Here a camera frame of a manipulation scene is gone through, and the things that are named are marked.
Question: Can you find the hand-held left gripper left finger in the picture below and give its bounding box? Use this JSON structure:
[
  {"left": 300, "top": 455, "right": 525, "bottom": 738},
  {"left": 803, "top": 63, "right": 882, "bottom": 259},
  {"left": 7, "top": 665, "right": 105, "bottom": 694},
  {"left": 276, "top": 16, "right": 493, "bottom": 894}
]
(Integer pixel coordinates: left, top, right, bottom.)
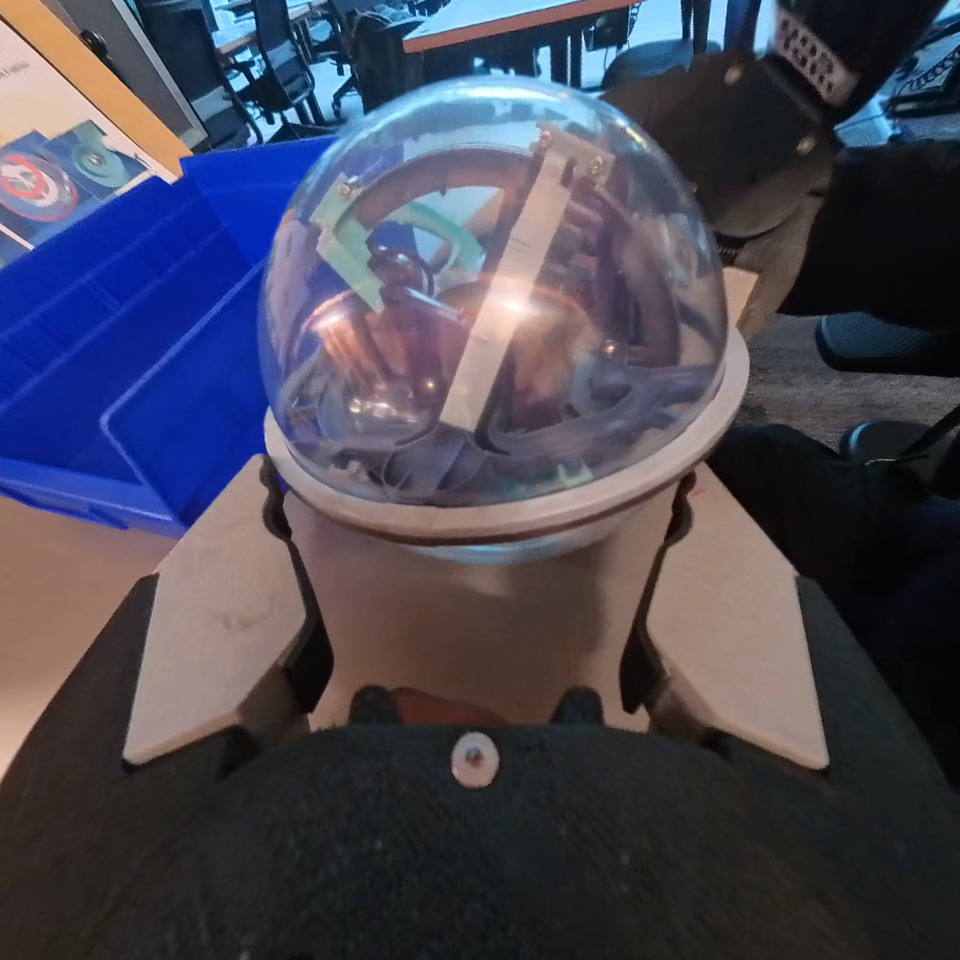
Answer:
[{"left": 122, "top": 453, "right": 335, "bottom": 766}]

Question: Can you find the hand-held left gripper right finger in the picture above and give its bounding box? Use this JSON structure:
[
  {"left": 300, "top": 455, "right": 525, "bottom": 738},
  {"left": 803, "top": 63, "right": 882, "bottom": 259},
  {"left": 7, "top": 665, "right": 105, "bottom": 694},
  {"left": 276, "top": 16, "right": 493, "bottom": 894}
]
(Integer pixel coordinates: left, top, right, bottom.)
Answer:
[{"left": 618, "top": 463, "right": 831, "bottom": 771}]

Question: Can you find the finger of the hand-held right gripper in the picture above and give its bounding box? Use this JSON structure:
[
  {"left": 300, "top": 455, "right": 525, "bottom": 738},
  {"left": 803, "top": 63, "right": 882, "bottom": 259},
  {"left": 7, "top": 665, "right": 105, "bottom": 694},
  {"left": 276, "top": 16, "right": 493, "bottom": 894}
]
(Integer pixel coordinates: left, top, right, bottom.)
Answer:
[{"left": 708, "top": 225, "right": 783, "bottom": 340}]

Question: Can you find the clear maze ball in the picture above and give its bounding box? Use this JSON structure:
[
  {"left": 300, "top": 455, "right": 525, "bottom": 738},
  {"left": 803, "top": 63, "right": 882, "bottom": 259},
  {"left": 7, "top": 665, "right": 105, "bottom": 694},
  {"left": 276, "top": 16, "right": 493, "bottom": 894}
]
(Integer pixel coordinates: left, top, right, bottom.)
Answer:
[{"left": 257, "top": 75, "right": 751, "bottom": 565}]

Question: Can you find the dark blue shoe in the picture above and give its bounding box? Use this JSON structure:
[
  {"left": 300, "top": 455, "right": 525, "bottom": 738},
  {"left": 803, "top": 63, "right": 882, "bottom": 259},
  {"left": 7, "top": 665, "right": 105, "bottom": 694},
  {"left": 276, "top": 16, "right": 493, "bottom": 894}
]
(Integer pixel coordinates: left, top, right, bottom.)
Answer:
[
  {"left": 840, "top": 420, "right": 960, "bottom": 481},
  {"left": 815, "top": 313, "right": 960, "bottom": 376}
]

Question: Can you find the person's leg in black pants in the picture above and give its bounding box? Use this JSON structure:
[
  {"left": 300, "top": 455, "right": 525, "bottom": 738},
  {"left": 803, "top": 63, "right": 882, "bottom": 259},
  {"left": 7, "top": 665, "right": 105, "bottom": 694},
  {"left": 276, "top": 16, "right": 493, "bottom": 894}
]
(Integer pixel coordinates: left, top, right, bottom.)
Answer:
[{"left": 708, "top": 423, "right": 960, "bottom": 751}]

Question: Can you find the blue plastic bin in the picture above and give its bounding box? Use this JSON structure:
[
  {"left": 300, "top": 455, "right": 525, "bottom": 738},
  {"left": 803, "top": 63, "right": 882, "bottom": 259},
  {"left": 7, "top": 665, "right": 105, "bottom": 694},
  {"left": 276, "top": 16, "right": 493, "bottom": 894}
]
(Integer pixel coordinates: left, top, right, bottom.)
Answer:
[{"left": 0, "top": 135, "right": 339, "bottom": 537}]

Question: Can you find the orange-edged table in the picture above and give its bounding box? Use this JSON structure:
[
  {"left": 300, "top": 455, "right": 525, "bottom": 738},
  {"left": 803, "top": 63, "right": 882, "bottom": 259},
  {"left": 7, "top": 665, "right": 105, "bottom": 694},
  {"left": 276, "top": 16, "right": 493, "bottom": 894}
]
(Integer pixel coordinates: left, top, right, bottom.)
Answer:
[{"left": 401, "top": 0, "right": 646, "bottom": 91}]

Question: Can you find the black office chair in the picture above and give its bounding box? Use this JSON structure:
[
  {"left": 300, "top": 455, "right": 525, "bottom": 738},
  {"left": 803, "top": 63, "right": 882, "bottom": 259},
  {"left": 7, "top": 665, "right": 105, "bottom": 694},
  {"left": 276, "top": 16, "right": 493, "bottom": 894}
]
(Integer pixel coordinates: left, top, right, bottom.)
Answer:
[
  {"left": 330, "top": 0, "right": 421, "bottom": 114},
  {"left": 247, "top": 0, "right": 324, "bottom": 129}
]

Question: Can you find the illustrated instruction sheet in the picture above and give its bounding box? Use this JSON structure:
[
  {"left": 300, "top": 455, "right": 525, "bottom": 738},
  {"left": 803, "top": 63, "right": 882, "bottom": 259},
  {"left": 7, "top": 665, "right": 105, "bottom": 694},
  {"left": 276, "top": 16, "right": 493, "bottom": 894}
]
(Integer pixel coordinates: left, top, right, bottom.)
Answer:
[{"left": 0, "top": 15, "right": 192, "bottom": 264}]

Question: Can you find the dark cabinet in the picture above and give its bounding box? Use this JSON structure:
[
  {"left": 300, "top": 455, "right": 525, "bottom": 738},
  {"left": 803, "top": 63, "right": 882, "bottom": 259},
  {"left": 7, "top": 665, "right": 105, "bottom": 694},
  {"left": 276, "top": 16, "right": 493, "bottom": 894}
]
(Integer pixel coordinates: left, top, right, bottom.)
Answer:
[{"left": 52, "top": 0, "right": 211, "bottom": 151}]

